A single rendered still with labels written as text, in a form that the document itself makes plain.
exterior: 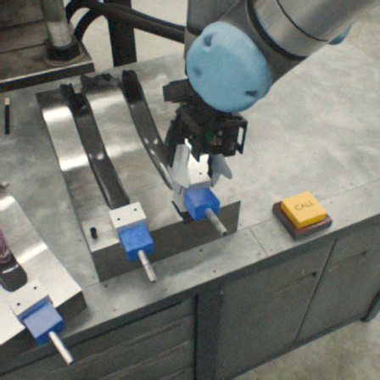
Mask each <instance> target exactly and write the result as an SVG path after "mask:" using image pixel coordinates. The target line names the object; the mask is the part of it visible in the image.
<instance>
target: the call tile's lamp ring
mask: <svg viewBox="0 0 380 380"><path fill-rule="evenodd" d="M281 203H282V201H281V202H278V203H275V204H274V205H275V206H276V207H277V209H278V210H279V212H280V213H281V214H282V216H283V217H284V218H285V220H286V221H287V222H288V224H289V225H290V226H291V227H292V228H293V230H294V231H295V233H296V234H299V233H301V232H304V231H307V230H309V229H311V228H313V227H316V226H319V225H322V224H324V223H327V222H329V221H333V219H332V218H331V216H330V215H329V214H328V213H327V215H326V218H327V219H325V220H323V221H318V222H317V223H314V224H312V225H309V226H306V227H303V228H301V229H299V230H298V229H297V228H296V226H295V225H294V224H293V223H292V222H291V221H290V219H289V218H288V216H287V215H286V214H285V213H284V211H283V210H282V208H281V207H280V206H279V205H280V204H281Z"/></svg>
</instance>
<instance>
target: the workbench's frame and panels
mask: <svg viewBox="0 0 380 380"><path fill-rule="evenodd" d="M378 312H380V214H378V215H374V216H373V217H371V218H368V219H366V220H363V221H360V222H358V223H355V224H353V225H351V226H347V227H345V228H343V229H340V230H338V231H336V232H333V233H331V234H328V235H326V236H324V237H320V238H316V239H313V240H311V241H309V242H307V243H303V244H301V245H299V246H297V247H294V248H292V249H289V250H286V251H284V252H281V253H280V254H276V255H273V256H272V257H268V259H265V260H262V261H259V262H257V263H254V264H252V265H249V266H246V267H244V268H240V269H237V270H235V271H232V272H230V273H227V274H226V275H223V276H221V277H217V278H215V279H213V280H210V281H208V282H205V283H203V284H200V285H198V286H196V287H194V288H190V289H188V290H186V291H183V292H181V293H178V294H175V295H173V296H171V297H169V298H167V299H163V300H160V301H156V302H154V303H152V304H150V305H146V306H143V307H142V308H140V309H137V310H134V311H132V312H129V313H127V314H124V315H123V316H119V317H116V318H114V319H112V320H109V321H106V322H105V323H102V324H100V325H97V326H95V327H92V328H89V329H87V330H85V331H82V332H79V333H77V334H74V335H73V336H70V337H68V338H65V339H62V341H63V342H64V343H65V345H66V346H67V347H68V349H69V350H70V352H71V354H72V355H73V357H74V358H75V363H74V364H73V365H71V366H68V365H67V363H66V362H65V361H64V359H63V357H62V356H61V354H60V353H59V352H58V350H57V349H56V347H55V346H54V345H53V344H47V345H45V346H42V347H41V348H38V349H34V350H33V351H31V352H29V353H26V354H23V355H20V356H18V357H16V358H14V359H13V360H11V361H10V362H9V363H8V364H6V365H5V366H3V367H1V368H0V380H231V379H233V378H235V377H237V376H239V375H243V374H244V373H246V372H249V371H251V370H253V369H255V368H257V367H259V366H262V365H264V364H265V363H267V362H269V361H272V360H274V359H276V358H277V357H279V356H281V355H285V354H286V353H288V352H290V351H292V350H294V349H297V348H299V347H301V346H303V345H305V344H307V343H309V342H313V341H315V340H317V339H318V338H321V337H323V336H326V335H328V334H329V333H332V332H334V331H336V330H338V329H340V328H342V327H344V326H346V325H348V324H350V323H351V322H354V321H357V320H359V319H360V320H361V321H363V322H369V321H370V320H371V319H373V318H375V317H376V316H377V314H378Z"/></svg>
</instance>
